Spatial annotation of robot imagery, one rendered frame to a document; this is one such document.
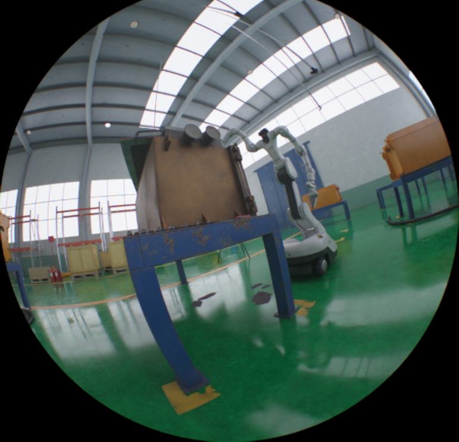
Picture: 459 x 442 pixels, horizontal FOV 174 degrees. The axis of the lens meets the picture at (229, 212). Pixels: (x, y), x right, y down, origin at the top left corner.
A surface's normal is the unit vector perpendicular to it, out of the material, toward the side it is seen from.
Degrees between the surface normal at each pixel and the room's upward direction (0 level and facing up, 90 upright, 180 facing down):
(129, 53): 180
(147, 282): 90
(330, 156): 90
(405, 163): 90
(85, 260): 90
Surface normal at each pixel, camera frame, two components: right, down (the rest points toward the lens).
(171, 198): 0.61, -0.26
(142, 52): 0.23, 0.96
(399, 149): -0.75, 0.08
